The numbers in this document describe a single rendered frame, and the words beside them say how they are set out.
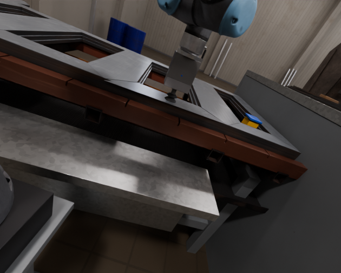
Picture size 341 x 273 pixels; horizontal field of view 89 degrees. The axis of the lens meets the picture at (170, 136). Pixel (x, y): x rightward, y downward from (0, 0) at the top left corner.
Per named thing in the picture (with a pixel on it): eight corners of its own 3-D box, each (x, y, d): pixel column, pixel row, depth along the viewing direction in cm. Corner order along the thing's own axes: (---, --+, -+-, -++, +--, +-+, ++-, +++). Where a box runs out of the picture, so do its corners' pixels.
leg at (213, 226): (185, 241, 113) (244, 167, 81) (194, 243, 114) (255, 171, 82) (186, 251, 108) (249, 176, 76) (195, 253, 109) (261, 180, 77)
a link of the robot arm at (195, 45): (183, 31, 54) (206, 42, 56) (177, 46, 56) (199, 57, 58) (185, 31, 48) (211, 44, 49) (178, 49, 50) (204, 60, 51)
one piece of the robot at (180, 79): (203, 49, 59) (183, 92, 66) (178, 37, 57) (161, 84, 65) (209, 51, 50) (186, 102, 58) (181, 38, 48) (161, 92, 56)
